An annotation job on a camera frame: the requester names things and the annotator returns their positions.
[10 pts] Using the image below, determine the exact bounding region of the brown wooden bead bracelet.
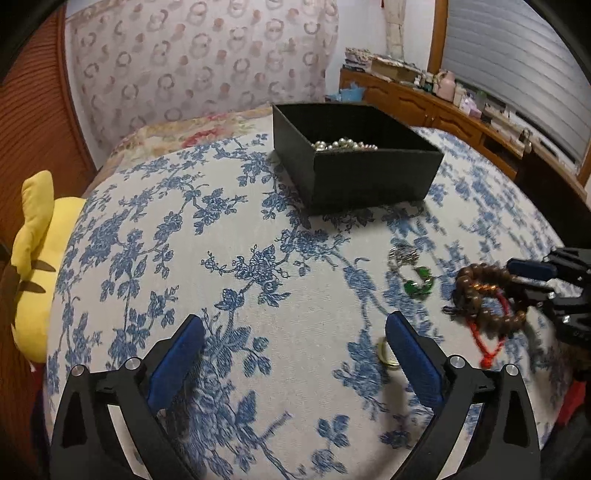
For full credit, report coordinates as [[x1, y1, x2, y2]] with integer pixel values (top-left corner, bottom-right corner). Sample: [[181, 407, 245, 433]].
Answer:
[[443, 262, 530, 370]]

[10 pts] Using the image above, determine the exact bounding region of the small cream pearl necklace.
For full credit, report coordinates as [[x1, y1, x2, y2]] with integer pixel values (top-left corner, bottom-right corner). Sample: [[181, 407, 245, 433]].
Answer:
[[310, 137, 379, 152]]

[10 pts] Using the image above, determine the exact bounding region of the black jewelry box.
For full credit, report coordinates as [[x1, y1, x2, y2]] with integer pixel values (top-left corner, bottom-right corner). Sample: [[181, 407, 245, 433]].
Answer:
[[273, 102, 444, 214]]

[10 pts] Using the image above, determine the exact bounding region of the wooden sideboard cabinet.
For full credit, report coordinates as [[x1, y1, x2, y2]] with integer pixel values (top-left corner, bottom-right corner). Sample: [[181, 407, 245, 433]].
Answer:
[[338, 67, 588, 195]]

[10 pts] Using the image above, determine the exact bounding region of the pink thermos jug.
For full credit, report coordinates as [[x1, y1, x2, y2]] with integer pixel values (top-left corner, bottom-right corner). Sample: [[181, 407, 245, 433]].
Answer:
[[435, 70, 456, 102]]

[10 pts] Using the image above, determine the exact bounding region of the blue floral white cushion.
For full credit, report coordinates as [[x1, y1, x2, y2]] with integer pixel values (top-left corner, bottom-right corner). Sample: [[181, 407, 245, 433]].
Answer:
[[45, 121, 561, 479]]

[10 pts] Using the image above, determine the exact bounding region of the grey window blind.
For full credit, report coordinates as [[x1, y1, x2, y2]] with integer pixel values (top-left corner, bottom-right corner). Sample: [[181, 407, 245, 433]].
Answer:
[[442, 0, 590, 161]]

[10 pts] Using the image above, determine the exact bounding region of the yellow plush toy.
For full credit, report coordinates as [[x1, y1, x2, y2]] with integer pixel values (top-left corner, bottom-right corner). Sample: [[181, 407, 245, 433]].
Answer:
[[11, 170, 85, 364]]

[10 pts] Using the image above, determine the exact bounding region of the cardboard box on cabinet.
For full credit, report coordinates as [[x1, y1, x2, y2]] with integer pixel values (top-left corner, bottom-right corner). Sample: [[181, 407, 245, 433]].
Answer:
[[370, 57, 423, 83]]

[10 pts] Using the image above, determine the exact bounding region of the blue tissue paper box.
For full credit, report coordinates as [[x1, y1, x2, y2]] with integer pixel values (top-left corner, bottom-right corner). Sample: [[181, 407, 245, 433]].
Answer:
[[325, 82, 366, 103]]

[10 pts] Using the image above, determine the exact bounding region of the floral bed quilt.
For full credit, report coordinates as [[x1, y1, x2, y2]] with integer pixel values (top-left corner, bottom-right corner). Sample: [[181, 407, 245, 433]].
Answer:
[[82, 105, 273, 198]]

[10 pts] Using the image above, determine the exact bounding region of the pink circle patterned curtain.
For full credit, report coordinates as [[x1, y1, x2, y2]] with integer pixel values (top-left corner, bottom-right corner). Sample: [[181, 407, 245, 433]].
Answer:
[[67, 1, 339, 152]]

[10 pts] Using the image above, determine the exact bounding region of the gold ring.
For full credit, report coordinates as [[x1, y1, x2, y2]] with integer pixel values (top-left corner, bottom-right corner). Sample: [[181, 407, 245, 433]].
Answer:
[[375, 338, 402, 370]]

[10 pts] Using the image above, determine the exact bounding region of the green jade pendant chain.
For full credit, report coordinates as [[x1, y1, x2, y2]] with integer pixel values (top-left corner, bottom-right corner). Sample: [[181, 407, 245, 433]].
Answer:
[[386, 244, 438, 302]]

